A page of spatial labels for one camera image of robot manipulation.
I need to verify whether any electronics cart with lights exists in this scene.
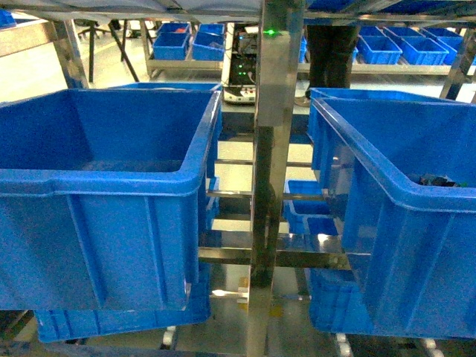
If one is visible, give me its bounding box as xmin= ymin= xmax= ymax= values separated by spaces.
xmin=221 ymin=22 xmax=258 ymax=105

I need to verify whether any upper left large blue bin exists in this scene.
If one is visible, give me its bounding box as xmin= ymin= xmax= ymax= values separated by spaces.
xmin=1 ymin=89 xmax=221 ymax=310

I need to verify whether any large blue bin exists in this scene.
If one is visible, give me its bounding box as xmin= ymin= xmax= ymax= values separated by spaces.
xmin=1 ymin=89 xmax=221 ymax=310
xmin=312 ymin=98 xmax=475 ymax=338

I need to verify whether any lower right blue bin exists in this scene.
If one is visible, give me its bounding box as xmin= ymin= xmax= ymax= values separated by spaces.
xmin=305 ymin=268 xmax=373 ymax=335

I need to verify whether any upper right large blue bin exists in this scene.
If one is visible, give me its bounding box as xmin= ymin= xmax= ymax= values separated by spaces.
xmin=312 ymin=98 xmax=475 ymax=338

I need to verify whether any background rack of small bins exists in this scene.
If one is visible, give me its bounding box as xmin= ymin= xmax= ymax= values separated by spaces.
xmin=144 ymin=22 xmax=475 ymax=75

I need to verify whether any lower left blue bin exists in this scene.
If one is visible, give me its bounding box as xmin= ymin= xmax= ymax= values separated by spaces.
xmin=34 ymin=263 xmax=211 ymax=343

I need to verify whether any stainless steel rack frame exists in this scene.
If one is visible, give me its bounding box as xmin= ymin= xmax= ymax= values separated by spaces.
xmin=1 ymin=1 xmax=475 ymax=356

